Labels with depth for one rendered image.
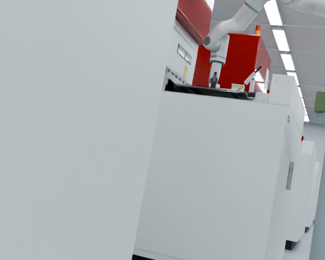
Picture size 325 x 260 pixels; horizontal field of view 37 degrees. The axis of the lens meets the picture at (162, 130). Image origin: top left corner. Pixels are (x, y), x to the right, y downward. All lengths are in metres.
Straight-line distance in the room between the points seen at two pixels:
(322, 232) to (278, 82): 0.65
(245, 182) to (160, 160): 0.39
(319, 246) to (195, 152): 0.63
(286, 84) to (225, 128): 0.32
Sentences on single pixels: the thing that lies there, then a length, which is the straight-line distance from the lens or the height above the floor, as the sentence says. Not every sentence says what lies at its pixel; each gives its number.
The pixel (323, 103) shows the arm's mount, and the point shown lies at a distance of 2.09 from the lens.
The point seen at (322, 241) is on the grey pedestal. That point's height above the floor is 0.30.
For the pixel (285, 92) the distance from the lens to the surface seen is 2.12.
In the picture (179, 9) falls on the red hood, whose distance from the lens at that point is 2.35.
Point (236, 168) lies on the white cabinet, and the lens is 2.04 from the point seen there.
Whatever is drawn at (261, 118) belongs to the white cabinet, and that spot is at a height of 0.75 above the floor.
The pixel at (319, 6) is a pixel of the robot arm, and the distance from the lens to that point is 2.35.
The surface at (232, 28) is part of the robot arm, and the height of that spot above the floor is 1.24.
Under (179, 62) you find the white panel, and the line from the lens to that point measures 2.55.
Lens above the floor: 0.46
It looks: 5 degrees up
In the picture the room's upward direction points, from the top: 10 degrees clockwise
